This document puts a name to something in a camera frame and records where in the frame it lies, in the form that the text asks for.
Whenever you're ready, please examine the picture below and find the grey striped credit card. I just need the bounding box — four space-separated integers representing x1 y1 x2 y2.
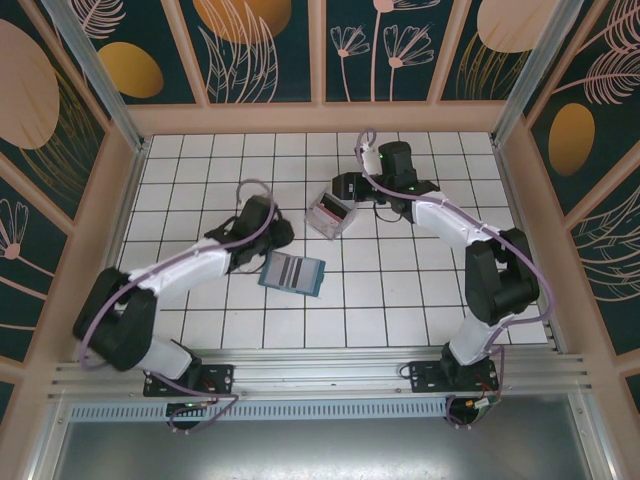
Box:
269 255 315 292

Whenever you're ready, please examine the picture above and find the clear acrylic card box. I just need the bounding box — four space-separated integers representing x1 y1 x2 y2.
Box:
304 190 356 243

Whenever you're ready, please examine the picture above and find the blue card holder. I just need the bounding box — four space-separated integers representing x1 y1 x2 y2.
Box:
256 250 328 300

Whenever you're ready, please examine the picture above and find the grey metal sheet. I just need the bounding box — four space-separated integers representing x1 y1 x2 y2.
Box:
49 418 604 480

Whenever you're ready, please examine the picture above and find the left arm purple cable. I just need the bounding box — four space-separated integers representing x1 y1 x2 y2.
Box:
79 179 279 436

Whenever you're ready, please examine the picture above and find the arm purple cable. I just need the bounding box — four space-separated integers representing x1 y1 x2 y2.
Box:
353 128 559 431
79 179 279 436

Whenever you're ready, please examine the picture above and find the aluminium side rail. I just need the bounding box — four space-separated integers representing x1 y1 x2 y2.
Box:
73 142 150 362
492 139 570 352

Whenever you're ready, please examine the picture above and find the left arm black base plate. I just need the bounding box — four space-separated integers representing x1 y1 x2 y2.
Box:
143 363 236 398

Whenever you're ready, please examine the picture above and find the aluminium frame post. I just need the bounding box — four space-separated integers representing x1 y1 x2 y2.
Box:
491 0 585 147
41 0 150 154

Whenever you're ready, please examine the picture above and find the aluminium mounting rail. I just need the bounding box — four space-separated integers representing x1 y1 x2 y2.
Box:
47 348 595 402

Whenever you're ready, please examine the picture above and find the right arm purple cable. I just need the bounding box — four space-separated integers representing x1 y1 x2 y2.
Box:
353 128 559 431

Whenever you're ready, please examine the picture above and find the grey slotted cable duct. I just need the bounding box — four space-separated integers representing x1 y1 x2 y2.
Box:
69 399 451 422

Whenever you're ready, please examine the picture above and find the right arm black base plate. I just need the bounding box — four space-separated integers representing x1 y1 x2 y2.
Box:
408 358 502 393

